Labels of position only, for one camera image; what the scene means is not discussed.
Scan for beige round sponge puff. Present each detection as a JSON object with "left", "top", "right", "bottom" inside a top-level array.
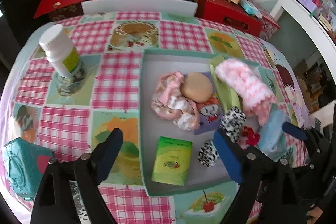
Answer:
[{"left": 181, "top": 72, "right": 213, "bottom": 103}]

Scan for white medicine bottle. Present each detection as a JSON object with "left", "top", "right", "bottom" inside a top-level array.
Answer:
[{"left": 39, "top": 24, "right": 80, "bottom": 78}]

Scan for white foam board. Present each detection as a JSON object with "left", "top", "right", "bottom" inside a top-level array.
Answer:
[{"left": 81, "top": 0, "right": 198, "bottom": 17}]

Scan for white teal-edged tray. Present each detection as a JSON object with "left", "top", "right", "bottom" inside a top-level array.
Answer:
[{"left": 139, "top": 48, "right": 266, "bottom": 197}]

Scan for light blue cloth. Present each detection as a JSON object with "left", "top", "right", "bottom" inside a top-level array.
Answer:
[{"left": 257, "top": 109, "right": 288, "bottom": 157}]

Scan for leopard print scrunchie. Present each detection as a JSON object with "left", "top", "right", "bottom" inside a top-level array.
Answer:
[{"left": 198, "top": 106, "right": 247, "bottom": 167}]

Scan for light green cloth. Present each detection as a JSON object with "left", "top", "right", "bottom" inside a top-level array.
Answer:
[{"left": 209, "top": 56, "right": 242, "bottom": 113}]

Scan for dark red carton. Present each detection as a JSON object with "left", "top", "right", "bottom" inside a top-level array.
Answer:
[{"left": 195, "top": 0, "right": 280, "bottom": 41}]

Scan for checkered picture tablecloth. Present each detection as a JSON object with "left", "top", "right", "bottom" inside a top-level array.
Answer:
[{"left": 1, "top": 11, "right": 309, "bottom": 223}]

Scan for green tissue pack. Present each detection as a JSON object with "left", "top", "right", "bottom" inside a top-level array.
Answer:
[{"left": 151, "top": 136, "right": 193, "bottom": 186}]

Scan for purple baby wipes pack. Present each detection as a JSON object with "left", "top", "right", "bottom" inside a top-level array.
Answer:
[{"left": 194, "top": 72, "right": 223, "bottom": 135}]

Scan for pink white fluffy socks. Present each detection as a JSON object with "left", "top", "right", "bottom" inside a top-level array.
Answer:
[{"left": 215, "top": 58, "right": 277, "bottom": 126}]

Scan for red hair clip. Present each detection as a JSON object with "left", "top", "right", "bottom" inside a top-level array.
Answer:
[{"left": 241, "top": 126, "right": 260, "bottom": 146}]

